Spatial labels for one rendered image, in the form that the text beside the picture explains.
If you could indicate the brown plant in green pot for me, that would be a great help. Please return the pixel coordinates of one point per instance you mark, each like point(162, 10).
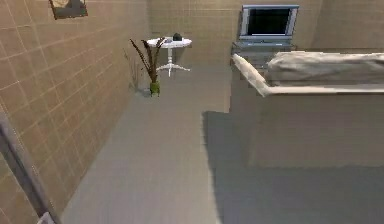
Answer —
point(151, 68)

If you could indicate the small black object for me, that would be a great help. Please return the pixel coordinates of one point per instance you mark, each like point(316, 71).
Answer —
point(177, 37)

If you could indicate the grey television stand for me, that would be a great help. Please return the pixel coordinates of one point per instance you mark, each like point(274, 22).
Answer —
point(256, 51)

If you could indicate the grey framed television set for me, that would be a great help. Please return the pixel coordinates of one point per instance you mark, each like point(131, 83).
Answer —
point(268, 22)

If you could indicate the beige bed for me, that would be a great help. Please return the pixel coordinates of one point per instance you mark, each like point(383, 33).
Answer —
point(316, 110)

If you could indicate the white round pedestal table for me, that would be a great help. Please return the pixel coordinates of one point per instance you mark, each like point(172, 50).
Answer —
point(170, 56)

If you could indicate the framed wall picture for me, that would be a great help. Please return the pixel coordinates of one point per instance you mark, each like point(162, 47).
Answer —
point(69, 10)

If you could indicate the grey door frame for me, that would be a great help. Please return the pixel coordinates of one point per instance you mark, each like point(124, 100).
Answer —
point(23, 173)

